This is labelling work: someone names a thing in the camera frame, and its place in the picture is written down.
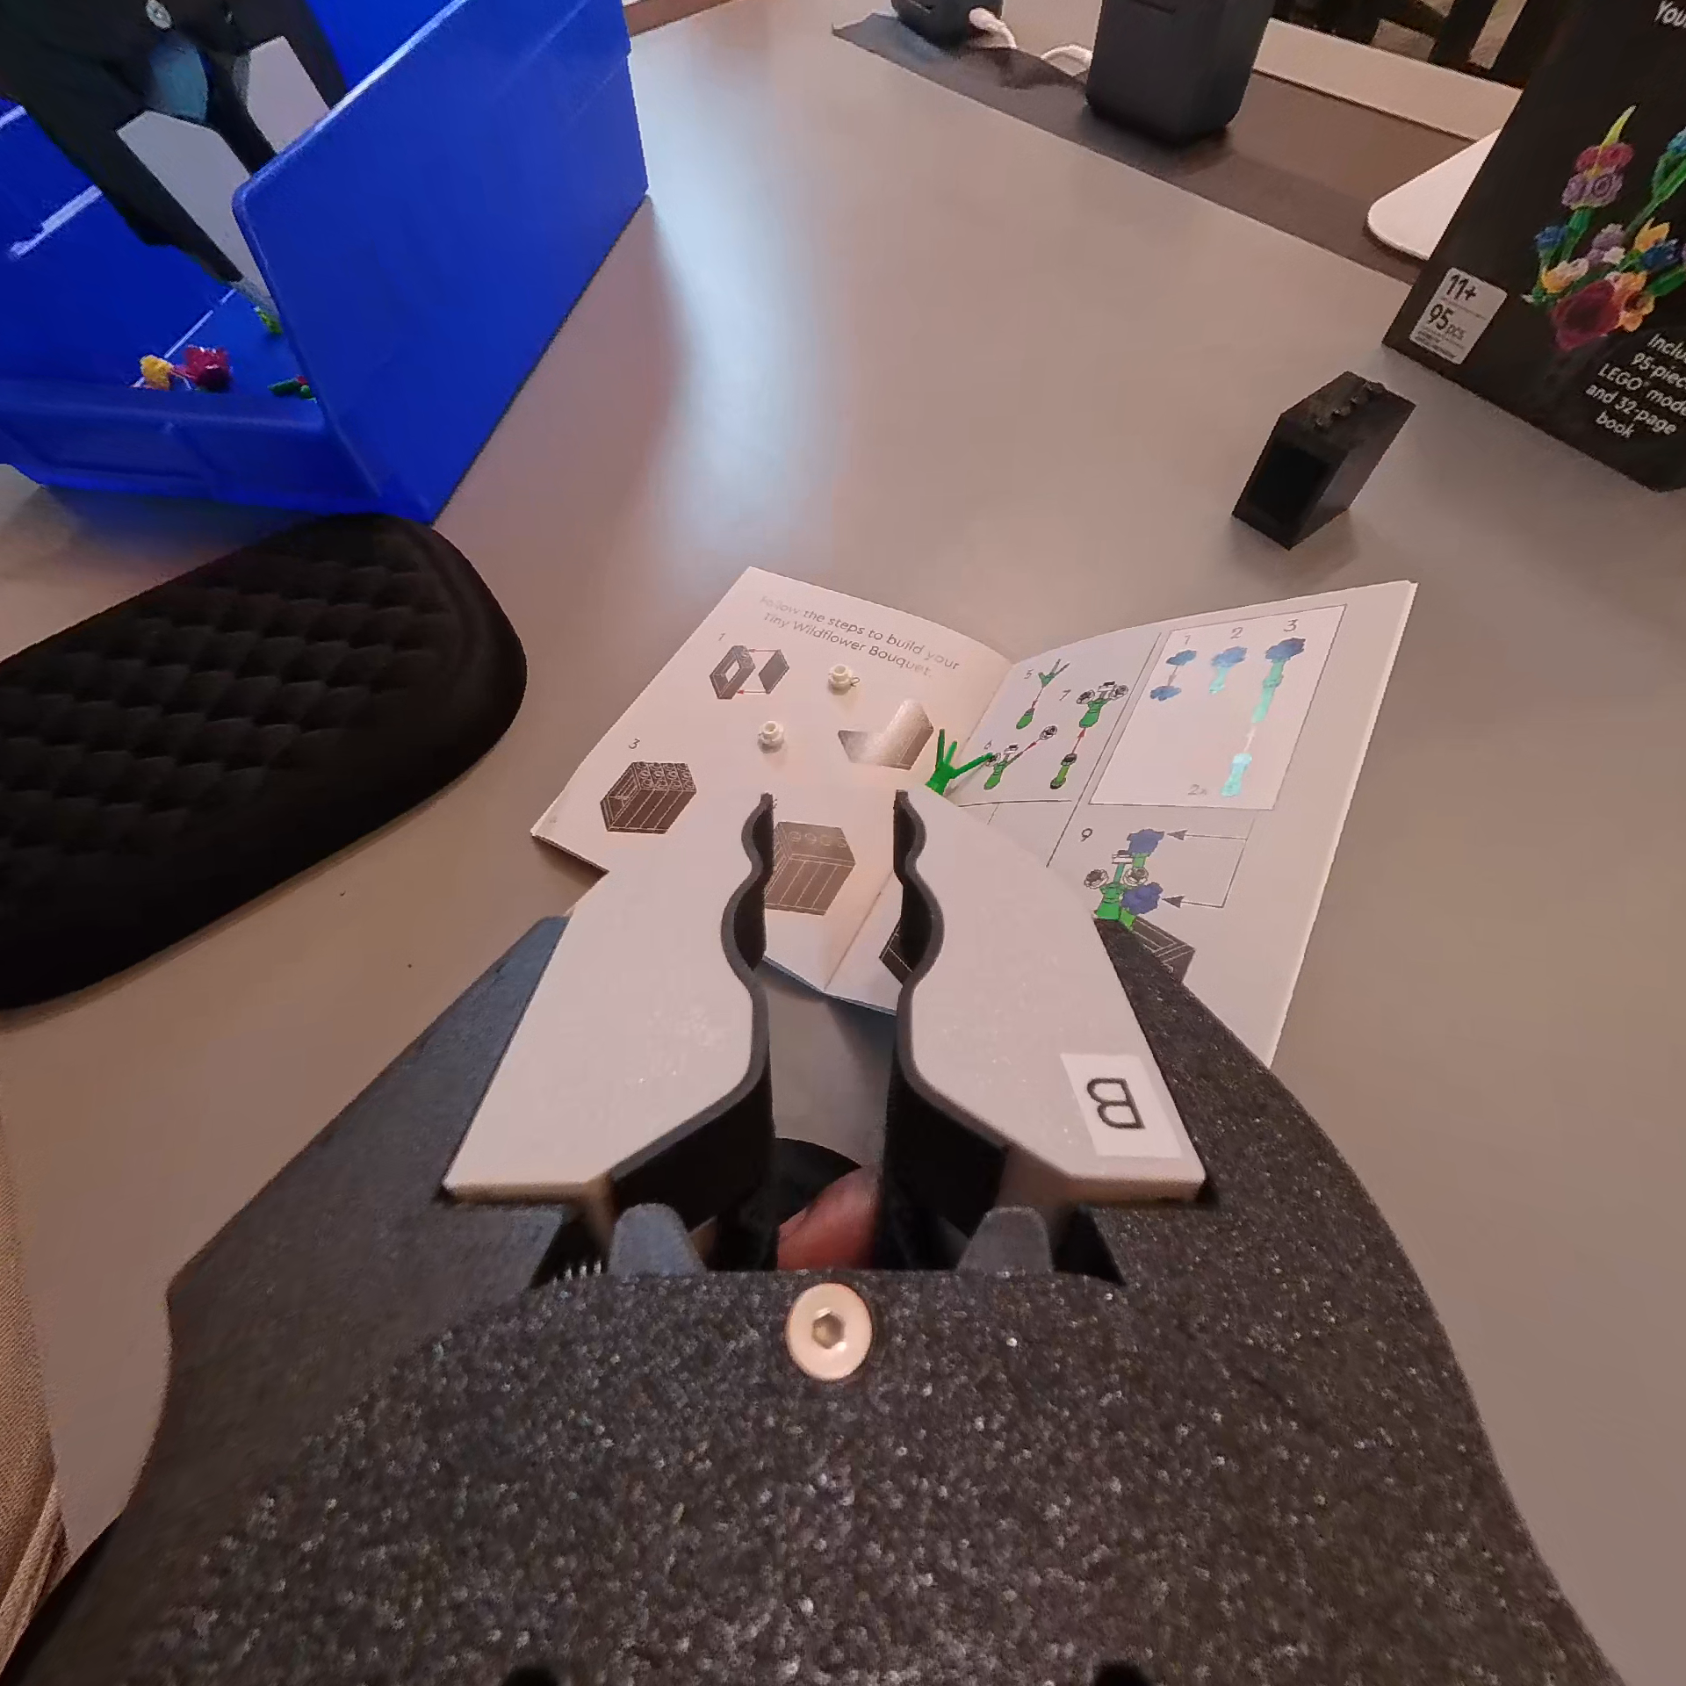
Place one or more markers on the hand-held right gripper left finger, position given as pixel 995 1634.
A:
pixel 632 1029

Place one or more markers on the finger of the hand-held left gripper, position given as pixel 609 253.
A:
pixel 289 93
pixel 184 171

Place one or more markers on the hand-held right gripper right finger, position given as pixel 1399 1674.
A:
pixel 1027 1013

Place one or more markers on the pile of small lego pieces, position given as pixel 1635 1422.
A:
pixel 288 389

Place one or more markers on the blue plastic bin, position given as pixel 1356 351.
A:
pixel 458 266

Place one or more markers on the green lego stem piece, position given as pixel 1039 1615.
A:
pixel 950 771

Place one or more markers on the yellow lego flower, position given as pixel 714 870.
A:
pixel 154 371

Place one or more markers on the lego instruction booklet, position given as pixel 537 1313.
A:
pixel 1251 791

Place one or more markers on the black lego box brick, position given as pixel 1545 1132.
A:
pixel 1316 460

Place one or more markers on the black lego set box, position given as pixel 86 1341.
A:
pixel 1579 200

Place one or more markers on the person's right hand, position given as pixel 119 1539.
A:
pixel 825 1219

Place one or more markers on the black quilted pad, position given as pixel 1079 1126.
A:
pixel 235 738

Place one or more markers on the charger box with green lights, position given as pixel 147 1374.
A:
pixel 941 21

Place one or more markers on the person's beige trousers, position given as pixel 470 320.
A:
pixel 25 1383

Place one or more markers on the dark grey charger box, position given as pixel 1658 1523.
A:
pixel 1165 67

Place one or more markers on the dark desk mat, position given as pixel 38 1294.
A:
pixel 1316 160

